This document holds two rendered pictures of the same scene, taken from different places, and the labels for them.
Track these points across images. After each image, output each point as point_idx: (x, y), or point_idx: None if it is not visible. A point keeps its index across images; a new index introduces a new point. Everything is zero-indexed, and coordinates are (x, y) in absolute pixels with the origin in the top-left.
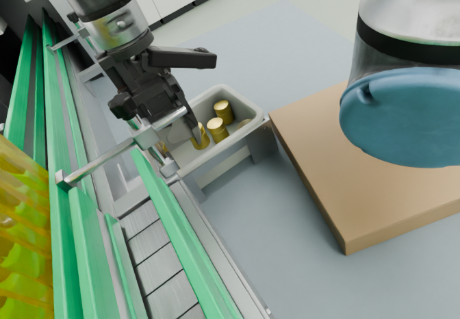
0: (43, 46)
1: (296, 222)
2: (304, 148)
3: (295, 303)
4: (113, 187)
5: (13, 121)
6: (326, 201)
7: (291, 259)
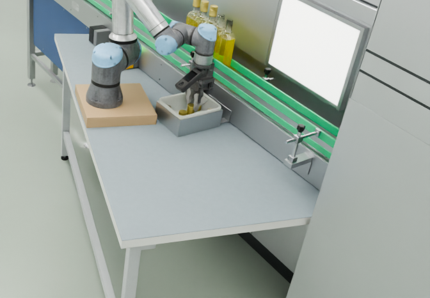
0: (325, 132)
1: (151, 98)
2: (144, 100)
3: (155, 87)
4: (215, 87)
5: (263, 82)
6: (142, 89)
7: (155, 93)
